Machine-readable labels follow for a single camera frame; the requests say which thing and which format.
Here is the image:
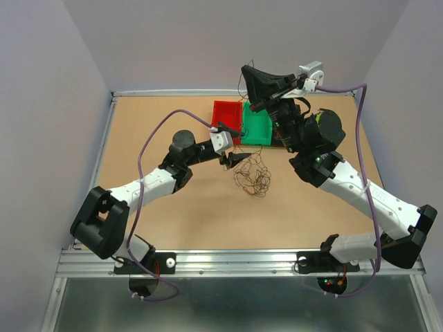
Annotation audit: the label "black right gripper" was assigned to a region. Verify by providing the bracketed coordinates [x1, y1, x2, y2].
[241, 64, 306, 154]

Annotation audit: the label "dark grey cable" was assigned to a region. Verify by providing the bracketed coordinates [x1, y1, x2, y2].
[237, 59, 255, 139]

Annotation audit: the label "orange black grey cables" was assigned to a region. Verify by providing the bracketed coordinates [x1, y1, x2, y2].
[230, 145, 271, 199]

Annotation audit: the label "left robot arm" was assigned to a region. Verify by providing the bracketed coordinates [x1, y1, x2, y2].
[70, 123, 249, 275]

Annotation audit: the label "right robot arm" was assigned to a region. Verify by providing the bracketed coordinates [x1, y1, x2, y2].
[241, 62, 437, 273]

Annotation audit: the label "red plastic bin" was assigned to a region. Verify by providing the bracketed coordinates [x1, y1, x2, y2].
[211, 100, 243, 131]

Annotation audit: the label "green plastic bin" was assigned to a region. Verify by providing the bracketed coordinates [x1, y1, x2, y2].
[241, 102, 273, 146]

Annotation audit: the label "black plastic bin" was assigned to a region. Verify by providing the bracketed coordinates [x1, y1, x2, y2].
[271, 128, 284, 148]

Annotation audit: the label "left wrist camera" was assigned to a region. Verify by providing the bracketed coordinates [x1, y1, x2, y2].
[209, 127, 233, 155]

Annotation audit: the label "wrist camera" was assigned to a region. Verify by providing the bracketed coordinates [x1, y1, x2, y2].
[209, 127, 233, 155]
[283, 61, 325, 98]

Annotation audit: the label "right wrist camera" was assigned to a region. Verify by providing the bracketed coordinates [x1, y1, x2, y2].
[283, 61, 325, 98]

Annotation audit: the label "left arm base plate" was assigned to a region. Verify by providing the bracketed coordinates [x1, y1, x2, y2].
[114, 252, 177, 275]

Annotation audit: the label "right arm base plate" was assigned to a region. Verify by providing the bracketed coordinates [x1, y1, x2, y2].
[293, 250, 360, 275]

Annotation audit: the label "aluminium front rail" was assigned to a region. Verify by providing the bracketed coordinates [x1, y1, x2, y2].
[55, 246, 426, 277]

